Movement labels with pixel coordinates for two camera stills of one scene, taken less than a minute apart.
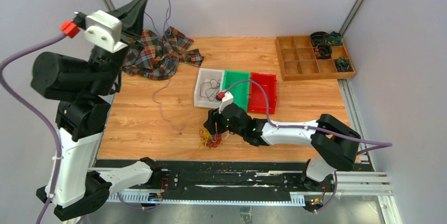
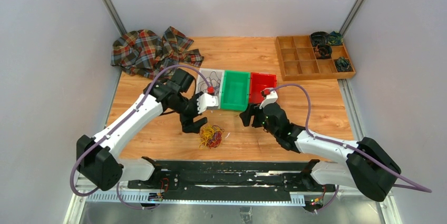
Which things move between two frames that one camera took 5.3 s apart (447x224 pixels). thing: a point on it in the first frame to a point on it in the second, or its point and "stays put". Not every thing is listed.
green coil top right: x=336 y=38 stays put
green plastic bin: x=240 y=91 stays put
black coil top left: x=319 y=37 stays put
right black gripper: x=214 y=117 to x=247 y=115
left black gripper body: x=129 y=38 to x=188 y=110
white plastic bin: x=210 y=81 stays put
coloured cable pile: x=207 y=139 stays put
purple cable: x=157 y=29 to x=211 y=84
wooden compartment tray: x=298 y=61 stays put
